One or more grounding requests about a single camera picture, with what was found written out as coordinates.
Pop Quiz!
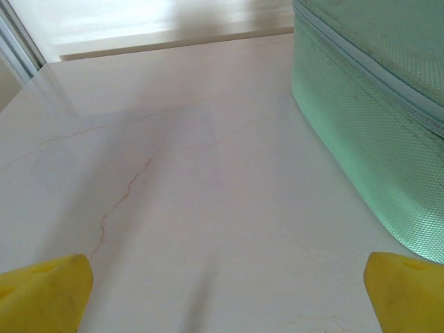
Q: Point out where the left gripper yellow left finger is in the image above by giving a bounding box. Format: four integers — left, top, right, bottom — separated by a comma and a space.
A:
0, 253, 94, 333

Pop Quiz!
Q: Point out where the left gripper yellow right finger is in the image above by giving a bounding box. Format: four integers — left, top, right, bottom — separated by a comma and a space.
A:
363, 251, 444, 333

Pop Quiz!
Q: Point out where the mint green zip pouch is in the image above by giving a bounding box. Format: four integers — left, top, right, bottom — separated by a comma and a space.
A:
291, 0, 444, 267

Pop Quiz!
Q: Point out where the aluminium frame post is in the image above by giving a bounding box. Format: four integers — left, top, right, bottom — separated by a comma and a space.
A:
0, 0, 48, 86

